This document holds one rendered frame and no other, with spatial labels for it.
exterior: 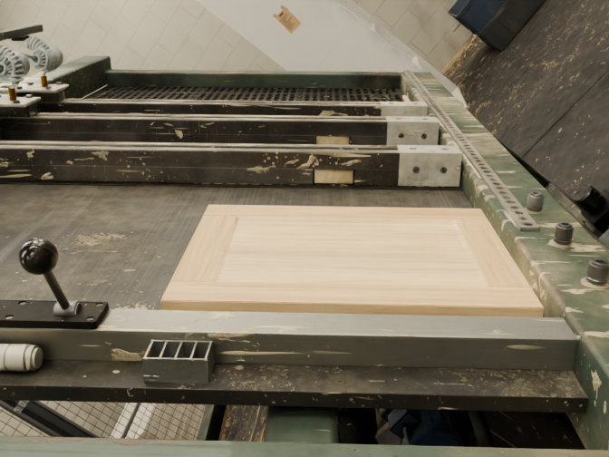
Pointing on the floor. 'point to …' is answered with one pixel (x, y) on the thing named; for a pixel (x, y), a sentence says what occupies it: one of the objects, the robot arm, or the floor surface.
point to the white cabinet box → (322, 37)
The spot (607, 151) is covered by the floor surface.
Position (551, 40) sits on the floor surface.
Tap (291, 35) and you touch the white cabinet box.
